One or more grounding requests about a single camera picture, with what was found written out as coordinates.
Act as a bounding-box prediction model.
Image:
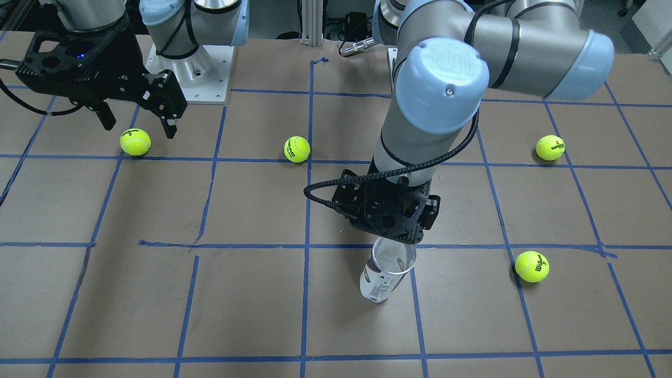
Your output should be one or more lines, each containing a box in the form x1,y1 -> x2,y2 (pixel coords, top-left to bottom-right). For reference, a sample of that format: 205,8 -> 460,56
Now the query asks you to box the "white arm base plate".
146,45 -> 235,105

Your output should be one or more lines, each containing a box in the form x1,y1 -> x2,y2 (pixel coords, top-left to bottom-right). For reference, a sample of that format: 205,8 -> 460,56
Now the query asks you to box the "aluminium frame post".
299,0 -> 324,49

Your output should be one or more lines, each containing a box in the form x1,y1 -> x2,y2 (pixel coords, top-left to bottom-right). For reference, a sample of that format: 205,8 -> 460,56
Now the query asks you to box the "tennis ball centre table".
283,136 -> 311,163

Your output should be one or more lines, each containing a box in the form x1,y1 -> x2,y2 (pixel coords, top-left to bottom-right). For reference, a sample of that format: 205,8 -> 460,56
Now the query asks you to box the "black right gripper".
15,15 -> 187,139

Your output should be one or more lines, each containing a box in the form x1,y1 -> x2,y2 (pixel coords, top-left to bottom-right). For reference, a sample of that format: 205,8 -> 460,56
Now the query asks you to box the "tennis ball front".
514,250 -> 550,283

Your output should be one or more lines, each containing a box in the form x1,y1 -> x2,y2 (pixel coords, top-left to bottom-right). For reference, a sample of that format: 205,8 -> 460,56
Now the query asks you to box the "far tennis ball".
535,135 -> 565,161

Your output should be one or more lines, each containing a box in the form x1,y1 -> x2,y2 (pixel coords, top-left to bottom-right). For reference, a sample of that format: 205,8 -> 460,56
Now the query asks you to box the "clear plastic tennis ball can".
360,237 -> 417,303

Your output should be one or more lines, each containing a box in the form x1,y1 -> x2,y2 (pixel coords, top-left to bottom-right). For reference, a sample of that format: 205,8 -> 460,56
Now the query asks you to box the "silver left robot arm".
332,1 -> 614,244

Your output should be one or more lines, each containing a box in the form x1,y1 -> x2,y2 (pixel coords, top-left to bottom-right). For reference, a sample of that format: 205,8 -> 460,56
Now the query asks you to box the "black corrugated cable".
303,108 -> 479,211

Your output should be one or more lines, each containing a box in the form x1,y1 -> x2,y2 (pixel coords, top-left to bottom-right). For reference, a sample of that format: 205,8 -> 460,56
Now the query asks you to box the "tennis ball near right gripper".
120,128 -> 151,156

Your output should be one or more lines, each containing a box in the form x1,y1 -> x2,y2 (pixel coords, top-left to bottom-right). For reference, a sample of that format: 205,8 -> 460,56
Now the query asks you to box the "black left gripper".
332,177 -> 441,245

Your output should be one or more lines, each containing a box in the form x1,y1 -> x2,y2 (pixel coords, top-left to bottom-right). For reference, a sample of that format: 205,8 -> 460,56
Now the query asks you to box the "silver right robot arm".
2,1 -> 249,139

